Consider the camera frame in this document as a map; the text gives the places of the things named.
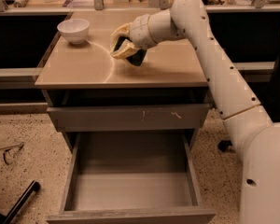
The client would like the black chair leg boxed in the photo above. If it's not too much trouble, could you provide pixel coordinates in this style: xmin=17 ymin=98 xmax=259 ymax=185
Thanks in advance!
xmin=0 ymin=181 xmax=40 ymax=224

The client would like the open grey middle drawer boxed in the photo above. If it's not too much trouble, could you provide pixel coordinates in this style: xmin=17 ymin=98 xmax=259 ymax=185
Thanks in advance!
xmin=48 ymin=131 xmax=216 ymax=224

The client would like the green yellow sponge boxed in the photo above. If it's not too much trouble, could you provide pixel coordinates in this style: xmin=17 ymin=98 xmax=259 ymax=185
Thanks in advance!
xmin=122 ymin=49 xmax=147 ymax=66

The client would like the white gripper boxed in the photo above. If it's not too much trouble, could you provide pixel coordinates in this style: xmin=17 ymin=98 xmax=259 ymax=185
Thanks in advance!
xmin=110 ymin=14 xmax=157 ymax=59

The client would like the white ceramic bowl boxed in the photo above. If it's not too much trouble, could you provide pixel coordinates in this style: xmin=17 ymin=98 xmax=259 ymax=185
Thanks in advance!
xmin=57 ymin=19 xmax=90 ymax=44

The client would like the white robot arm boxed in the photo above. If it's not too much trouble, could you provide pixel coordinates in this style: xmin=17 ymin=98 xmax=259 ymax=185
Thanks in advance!
xmin=110 ymin=0 xmax=280 ymax=224

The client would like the closed grey top drawer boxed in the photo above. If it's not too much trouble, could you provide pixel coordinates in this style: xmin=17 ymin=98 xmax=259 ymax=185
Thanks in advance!
xmin=48 ymin=104 xmax=209 ymax=132

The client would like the cable on floor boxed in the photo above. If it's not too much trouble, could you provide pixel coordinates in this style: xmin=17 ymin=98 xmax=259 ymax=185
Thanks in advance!
xmin=0 ymin=143 xmax=25 ymax=166

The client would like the grey drawer cabinet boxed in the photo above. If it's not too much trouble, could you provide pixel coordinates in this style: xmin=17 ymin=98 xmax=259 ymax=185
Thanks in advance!
xmin=35 ymin=9 xmax=209 ymax=147

